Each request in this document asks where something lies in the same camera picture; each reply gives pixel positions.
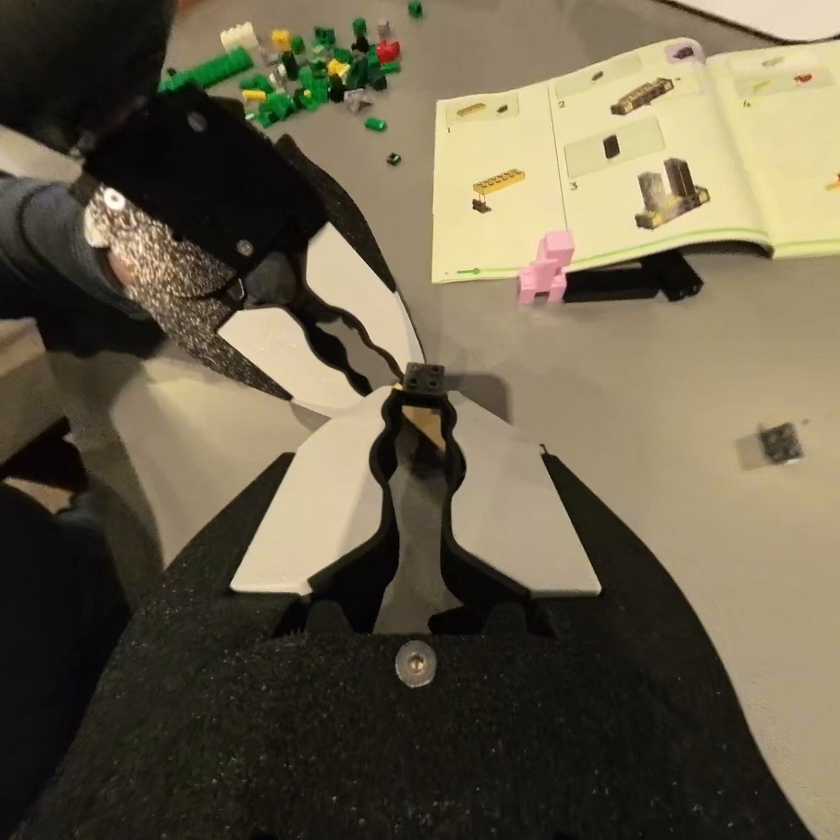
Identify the person's dark knitted sweater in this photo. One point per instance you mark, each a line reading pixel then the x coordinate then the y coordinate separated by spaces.
pixel 52 656

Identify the yellow and black brick assembly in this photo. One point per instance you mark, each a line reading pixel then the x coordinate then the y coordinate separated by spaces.
pixel 423 426

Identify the white tray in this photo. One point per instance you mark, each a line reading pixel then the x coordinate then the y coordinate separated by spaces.
pixel 754 16

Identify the person's left forearm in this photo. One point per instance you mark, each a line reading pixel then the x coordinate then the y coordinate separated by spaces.
pixel 39 229

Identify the pile of loose toy bricks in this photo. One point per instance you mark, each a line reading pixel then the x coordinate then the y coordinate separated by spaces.
pixel 302 72

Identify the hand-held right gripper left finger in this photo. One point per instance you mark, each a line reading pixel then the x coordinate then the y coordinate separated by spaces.
pixel 315 518

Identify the long black brick block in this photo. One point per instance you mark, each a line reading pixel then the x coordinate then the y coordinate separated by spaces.
pixel 630 282

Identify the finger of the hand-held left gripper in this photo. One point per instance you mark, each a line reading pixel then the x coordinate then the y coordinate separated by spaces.
pixel 282 354
pixel 367 295

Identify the person's left hand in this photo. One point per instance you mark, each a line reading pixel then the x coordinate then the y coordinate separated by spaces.
pixel 124 272

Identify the pink pig brick figure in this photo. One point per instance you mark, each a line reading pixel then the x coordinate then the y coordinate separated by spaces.
pixel 544 269

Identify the instruction booklet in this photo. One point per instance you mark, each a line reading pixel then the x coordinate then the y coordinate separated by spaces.
pixel 623 151

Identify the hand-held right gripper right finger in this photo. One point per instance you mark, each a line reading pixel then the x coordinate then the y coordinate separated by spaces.
pixel 525 525

